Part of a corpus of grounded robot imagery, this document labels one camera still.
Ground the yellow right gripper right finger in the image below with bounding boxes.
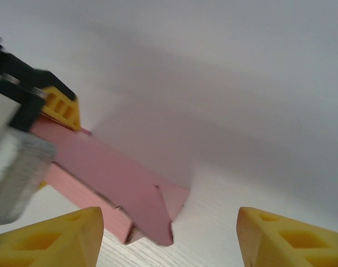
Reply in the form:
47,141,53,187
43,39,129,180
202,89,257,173
236,206,338,267

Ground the pink paper box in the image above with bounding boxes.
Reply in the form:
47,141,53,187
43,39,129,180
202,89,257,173
29,115,191,247

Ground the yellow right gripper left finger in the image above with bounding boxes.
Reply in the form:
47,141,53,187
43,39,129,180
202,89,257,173
0,206,105,267

